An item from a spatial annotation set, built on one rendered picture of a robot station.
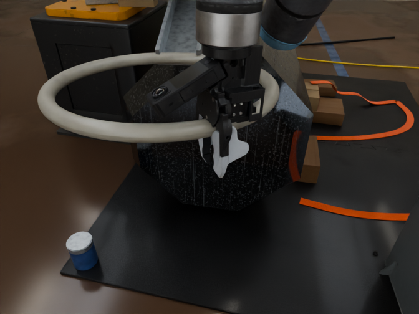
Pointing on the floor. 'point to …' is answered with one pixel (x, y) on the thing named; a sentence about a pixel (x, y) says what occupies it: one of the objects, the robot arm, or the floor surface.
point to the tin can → (82, 250)
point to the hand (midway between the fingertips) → (210, 164)
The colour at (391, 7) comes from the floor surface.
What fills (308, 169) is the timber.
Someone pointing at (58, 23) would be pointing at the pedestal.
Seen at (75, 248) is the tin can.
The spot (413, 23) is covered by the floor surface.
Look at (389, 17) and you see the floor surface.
